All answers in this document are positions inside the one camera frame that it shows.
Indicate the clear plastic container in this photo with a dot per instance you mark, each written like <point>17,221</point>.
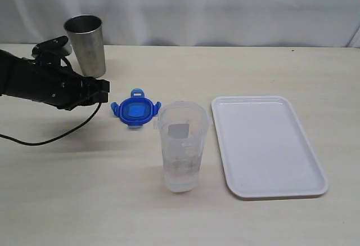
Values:
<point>183,127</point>

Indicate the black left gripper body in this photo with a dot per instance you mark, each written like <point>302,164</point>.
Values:
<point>54,82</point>

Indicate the white rectangular tray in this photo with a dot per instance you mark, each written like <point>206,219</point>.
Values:
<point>264,150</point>

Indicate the blue plastic lid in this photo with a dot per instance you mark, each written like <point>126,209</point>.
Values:
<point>136,110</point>

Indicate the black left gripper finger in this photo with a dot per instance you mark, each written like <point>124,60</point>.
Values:
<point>100,86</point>
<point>99,97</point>

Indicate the white backdrop curtain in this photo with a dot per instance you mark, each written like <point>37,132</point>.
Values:
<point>325,23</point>

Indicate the stainless steel cup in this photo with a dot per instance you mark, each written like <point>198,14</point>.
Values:
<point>85,34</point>

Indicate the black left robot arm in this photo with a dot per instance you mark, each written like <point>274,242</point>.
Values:
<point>16,77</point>

